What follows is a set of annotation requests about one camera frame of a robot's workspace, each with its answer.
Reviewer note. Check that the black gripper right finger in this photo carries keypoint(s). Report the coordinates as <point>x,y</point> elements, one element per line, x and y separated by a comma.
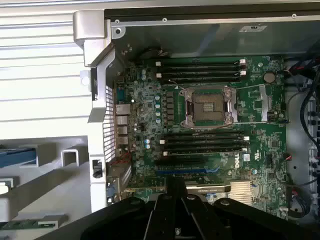
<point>225,220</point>

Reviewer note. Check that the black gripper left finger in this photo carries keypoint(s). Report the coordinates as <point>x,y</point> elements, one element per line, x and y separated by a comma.
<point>125,220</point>

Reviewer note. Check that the silver finned heat sink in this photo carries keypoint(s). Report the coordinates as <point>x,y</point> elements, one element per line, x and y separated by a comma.
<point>240,190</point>

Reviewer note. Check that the blue expansion slot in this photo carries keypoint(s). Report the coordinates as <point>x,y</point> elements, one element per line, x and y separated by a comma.
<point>190,172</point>

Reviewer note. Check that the black RAM slot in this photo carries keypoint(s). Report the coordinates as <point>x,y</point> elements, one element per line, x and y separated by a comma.
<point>205,140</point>
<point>205,151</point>
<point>200,74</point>
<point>200,80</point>
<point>200,63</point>
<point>205,135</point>
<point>200,68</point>
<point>205,146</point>

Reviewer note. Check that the black expansion slot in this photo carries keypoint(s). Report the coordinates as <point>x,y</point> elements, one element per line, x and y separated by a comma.
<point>180,162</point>

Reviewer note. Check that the green motherboard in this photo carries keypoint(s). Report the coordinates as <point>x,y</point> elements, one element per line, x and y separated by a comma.
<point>262,150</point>

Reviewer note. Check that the grey parts rack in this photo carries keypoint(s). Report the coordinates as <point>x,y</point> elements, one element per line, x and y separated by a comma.
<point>50,180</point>

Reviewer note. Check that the metal locking lever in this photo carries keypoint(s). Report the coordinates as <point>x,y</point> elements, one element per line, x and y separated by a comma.
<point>181,85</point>
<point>217,128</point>

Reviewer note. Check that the green RAM stick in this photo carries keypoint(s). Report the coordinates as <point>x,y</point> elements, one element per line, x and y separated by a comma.
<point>22,225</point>

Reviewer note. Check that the CPU socket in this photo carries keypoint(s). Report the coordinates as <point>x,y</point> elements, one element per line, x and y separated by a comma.
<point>208,106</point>

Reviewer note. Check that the silver coin battery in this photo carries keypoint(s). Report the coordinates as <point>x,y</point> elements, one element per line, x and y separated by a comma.
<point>269,77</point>

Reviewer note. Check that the open grey PC case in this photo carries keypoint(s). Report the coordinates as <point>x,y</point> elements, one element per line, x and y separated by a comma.
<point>175,40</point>

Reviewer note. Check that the white sticker on case wall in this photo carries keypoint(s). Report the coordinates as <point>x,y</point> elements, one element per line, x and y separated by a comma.
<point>253,28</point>

